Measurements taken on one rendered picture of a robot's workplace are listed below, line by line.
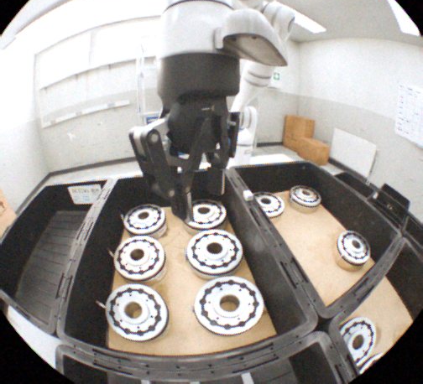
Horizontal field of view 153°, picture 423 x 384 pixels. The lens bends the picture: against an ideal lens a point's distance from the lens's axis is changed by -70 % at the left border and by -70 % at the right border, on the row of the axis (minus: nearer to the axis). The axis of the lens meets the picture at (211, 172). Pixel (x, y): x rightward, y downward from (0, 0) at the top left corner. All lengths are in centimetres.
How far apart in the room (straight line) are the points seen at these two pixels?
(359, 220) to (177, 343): 46
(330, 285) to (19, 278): 71
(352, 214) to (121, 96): 311
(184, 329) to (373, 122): 339
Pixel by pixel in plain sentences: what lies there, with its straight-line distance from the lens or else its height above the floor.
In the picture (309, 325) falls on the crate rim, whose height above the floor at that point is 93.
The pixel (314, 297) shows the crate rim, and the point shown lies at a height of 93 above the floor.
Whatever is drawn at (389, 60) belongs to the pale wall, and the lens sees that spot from 352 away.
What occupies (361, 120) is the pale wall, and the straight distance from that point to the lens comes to 345.
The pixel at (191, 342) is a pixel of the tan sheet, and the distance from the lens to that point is 28.
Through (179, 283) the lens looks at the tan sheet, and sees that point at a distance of 31.
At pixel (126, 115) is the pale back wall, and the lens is 306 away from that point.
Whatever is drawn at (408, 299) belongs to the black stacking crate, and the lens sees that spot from 51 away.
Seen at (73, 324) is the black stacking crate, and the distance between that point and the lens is 26.
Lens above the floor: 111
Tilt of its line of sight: 27 degrees down
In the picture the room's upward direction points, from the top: straight up
